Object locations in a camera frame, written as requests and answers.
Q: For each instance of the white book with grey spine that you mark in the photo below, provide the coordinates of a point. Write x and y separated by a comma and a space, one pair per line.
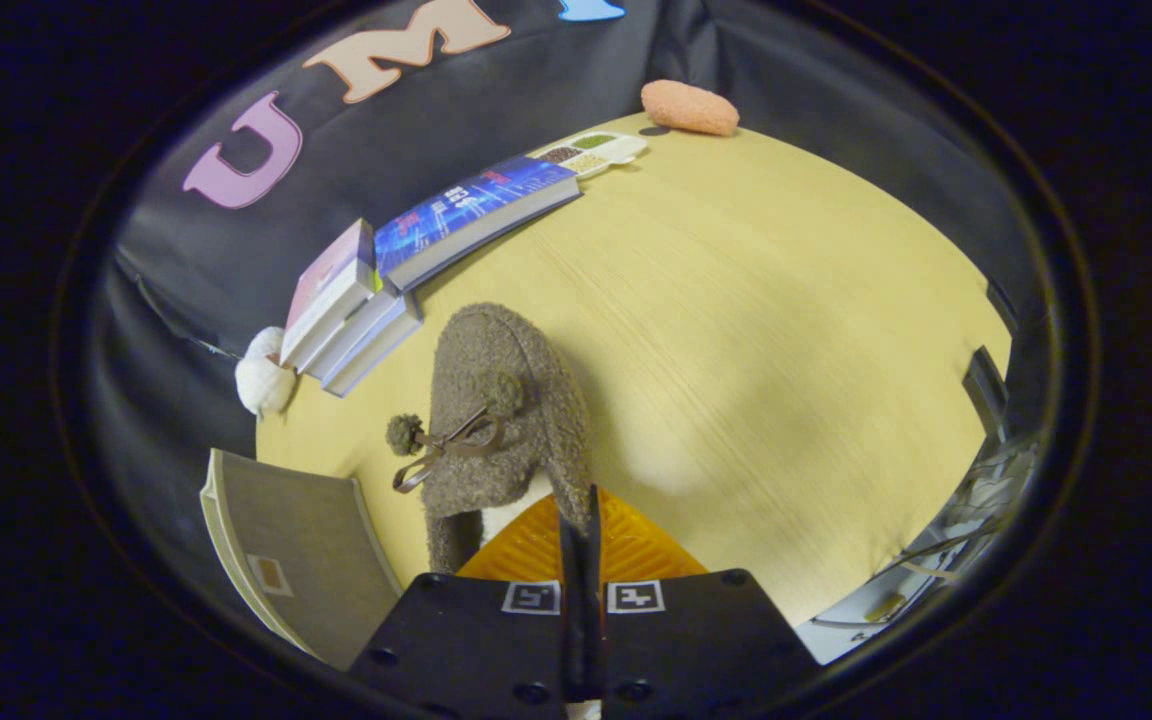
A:
361, 330

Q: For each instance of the black backdrop cloth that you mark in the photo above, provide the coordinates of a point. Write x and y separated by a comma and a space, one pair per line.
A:
166, 270

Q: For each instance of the grey fabric storage box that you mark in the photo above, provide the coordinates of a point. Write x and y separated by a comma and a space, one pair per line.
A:
316, 540

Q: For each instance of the white book with blue spine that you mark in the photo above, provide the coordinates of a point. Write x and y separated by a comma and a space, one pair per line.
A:
381, 350

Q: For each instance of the pink cover book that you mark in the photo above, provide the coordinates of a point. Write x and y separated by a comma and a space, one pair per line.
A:
331, 280

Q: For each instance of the white knitted plush ball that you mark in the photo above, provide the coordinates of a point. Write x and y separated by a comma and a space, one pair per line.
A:
261, 385

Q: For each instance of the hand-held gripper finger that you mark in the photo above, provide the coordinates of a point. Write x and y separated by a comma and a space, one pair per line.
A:
592, 640
573, 640

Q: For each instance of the brown fuzzy shoe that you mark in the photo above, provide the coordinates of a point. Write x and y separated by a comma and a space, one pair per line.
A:
506, 350

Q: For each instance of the orange fuzzy sponge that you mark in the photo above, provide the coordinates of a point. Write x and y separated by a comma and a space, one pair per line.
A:
688, 107

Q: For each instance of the white divided tray with beans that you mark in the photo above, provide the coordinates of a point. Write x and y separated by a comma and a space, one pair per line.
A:
591, 152

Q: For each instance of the blue cover book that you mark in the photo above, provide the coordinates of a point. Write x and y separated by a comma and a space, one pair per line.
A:
466, 210

